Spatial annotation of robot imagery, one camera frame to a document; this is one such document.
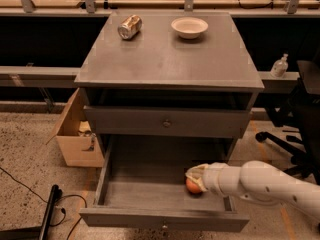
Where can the black floor stand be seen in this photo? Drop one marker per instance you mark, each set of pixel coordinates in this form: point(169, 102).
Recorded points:
point(38, 232)

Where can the clear sanitizer pump bottle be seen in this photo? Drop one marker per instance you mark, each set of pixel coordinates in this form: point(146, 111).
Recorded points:
point(280, 66)

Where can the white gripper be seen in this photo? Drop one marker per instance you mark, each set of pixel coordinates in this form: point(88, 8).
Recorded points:
point(213, 178)

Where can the silver orange soda can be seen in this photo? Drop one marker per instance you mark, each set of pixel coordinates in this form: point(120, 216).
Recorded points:
point(130, 27)

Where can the upper grey drawer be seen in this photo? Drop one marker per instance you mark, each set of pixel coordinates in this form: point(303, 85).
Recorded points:
point(213, 123)

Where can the grey wooden drawer cabinet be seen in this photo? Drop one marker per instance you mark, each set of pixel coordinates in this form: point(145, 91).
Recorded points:
point(159, 69)

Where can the orange ball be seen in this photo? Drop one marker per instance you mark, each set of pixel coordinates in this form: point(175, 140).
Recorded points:
point(191, 187)

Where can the cardboard box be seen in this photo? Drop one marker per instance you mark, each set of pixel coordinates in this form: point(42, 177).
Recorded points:
point(78, 144)

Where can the black office chair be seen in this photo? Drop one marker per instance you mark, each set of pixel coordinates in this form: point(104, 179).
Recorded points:
point(302, 111)

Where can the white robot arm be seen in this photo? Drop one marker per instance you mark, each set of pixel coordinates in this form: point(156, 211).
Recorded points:
point(258, 183)

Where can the white bowl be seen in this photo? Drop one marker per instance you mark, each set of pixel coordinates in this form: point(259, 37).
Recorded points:
point(189, 27)

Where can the open lower grey drawer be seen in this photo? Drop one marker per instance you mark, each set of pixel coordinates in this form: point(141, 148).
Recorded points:
point(142, 185)

